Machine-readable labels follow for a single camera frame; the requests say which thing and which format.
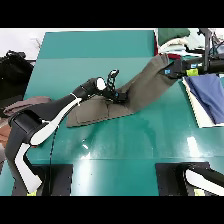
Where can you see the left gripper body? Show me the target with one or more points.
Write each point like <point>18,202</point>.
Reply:
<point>116,96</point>

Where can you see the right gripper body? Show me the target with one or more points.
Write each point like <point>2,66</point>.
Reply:
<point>174,70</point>

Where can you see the brown shirt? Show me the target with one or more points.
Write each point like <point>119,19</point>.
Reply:
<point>146,86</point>

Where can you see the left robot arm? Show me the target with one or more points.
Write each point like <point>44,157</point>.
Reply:
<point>43,113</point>

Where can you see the red garment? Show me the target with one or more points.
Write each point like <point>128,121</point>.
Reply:
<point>174,56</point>

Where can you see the white garment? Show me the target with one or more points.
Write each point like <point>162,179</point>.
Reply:
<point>178,46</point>

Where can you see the green garment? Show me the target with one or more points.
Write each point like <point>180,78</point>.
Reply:
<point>172,34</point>

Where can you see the blue garment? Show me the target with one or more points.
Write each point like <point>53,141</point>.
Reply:
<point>208,95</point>

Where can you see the grey-brown garment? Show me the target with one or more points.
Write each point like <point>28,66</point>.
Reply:
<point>26,102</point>

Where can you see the black garment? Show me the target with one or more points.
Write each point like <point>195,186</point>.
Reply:
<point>13,75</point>

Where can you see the rust brown garment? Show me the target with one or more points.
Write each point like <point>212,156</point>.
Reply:
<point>4,133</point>

